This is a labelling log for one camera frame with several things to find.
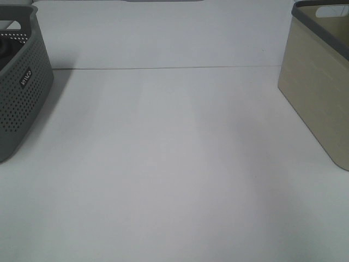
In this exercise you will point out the beige basket with grey rim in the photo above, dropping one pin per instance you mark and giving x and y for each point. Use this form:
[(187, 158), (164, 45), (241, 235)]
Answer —
[(314, 75)]

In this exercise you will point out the grey perforated plastic basket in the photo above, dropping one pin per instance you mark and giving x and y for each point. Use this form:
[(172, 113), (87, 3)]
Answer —
[(26, 75)]

